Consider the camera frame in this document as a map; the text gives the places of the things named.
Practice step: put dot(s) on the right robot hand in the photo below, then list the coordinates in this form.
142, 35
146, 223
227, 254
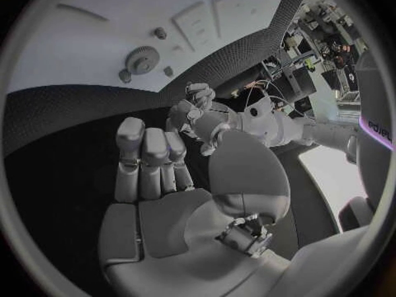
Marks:
173, 227

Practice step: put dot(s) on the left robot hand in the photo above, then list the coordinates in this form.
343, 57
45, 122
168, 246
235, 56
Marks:
198, 113

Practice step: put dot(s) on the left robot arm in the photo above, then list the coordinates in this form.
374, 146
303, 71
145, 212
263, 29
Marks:
287, 128

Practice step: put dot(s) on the white task board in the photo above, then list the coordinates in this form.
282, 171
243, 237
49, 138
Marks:
92, 44

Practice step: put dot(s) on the grey peg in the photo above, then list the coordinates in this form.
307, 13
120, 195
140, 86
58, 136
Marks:
168, 71
160, 33
125, 76

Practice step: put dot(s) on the grey gear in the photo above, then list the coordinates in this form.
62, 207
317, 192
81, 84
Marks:
142, 60

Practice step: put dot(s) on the cluttered workshop desk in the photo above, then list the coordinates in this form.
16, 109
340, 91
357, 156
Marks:
304, 79

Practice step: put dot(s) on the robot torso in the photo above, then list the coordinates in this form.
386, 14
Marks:
374, 99

